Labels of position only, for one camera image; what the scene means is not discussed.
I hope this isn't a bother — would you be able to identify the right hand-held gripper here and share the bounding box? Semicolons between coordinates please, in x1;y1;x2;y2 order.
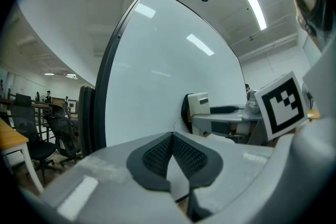
191;70;309;145

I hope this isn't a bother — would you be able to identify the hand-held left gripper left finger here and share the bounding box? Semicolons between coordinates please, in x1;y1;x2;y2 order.
41;132;195;224

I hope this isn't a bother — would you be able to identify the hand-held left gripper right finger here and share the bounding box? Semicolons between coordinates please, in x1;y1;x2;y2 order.
172;131;275;221

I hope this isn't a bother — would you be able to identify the white eraser with black felt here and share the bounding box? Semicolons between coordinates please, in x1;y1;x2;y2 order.
181;92;212;137

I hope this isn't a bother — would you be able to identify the black-framed whiteboard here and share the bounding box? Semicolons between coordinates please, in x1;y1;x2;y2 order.
93;0;248;151

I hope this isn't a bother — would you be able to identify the black mesh office chair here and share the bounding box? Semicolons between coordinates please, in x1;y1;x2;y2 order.
43;105;83;167
9;93;64;187

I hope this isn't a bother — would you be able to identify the black chair back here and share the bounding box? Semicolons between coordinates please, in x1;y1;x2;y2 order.
78;85;96;158

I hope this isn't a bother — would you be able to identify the black standing fan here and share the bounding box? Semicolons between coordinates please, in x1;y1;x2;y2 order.
301;82;315;111

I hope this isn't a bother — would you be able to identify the wooden desk with white legs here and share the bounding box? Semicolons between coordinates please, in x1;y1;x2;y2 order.
0;117;45;194

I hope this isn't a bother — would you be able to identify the long ceiling light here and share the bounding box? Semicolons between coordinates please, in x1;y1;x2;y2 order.
243;0;268;31

